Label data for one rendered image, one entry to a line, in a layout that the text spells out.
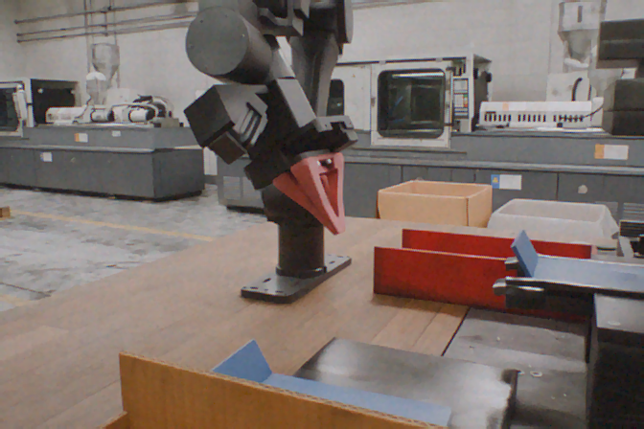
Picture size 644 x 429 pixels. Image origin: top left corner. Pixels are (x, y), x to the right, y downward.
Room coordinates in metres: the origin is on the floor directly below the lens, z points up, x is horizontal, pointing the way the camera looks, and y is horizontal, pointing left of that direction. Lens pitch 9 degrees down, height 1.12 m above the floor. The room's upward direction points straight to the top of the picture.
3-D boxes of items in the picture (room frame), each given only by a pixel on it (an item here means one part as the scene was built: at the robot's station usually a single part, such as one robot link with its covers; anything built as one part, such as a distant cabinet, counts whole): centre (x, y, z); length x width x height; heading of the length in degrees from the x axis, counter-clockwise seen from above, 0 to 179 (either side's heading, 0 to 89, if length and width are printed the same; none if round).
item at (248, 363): (0.33, 0.00, 0.93); 0.15 x 0.07 x 0.03; 69
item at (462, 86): (4.90, -1.16, 1.27); 0.23 x 0.18 x 0.38; 152
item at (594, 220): (2.71, -1.14, 0.40); 0.69 x 0.60 x 0.50; 151
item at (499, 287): (0.41, -0.16, 0.98); 0.07 x 0.02 x 0.01; 66
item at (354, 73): (6.01, -0.13, 1.24); 2.95 x 0.98 x 0.90; 62
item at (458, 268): (0.64, -0.19, 0.93); 0.25 x 0.12 x 0.06; 66
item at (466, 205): (2.95, -0.55, 0.43); 0.59 x 0.54 x 0.58; 152
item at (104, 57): (7.86, 3.17, 1.60); 2.54 x 0.84 x 1.26; 62
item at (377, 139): (5.12, -0.72, 1.21); 0.86 x 0.10 x 0.79; 62
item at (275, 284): (0.70, 0.04, 0.94); 0.20 x 0.07 x 0.08; 156
